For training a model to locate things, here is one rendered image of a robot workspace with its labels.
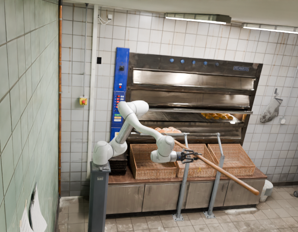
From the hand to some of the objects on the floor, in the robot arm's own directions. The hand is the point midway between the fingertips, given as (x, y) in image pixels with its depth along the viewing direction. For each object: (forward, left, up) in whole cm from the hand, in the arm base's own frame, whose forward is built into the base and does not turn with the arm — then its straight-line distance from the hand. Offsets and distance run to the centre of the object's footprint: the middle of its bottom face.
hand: (197, 156), depth 234 cm
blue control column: (-47, +244, -146) cm, 288 cm away
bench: (+47, +122, -146) cm, 196 cm away
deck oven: (+50, +245, -146) cm, 290 cm away
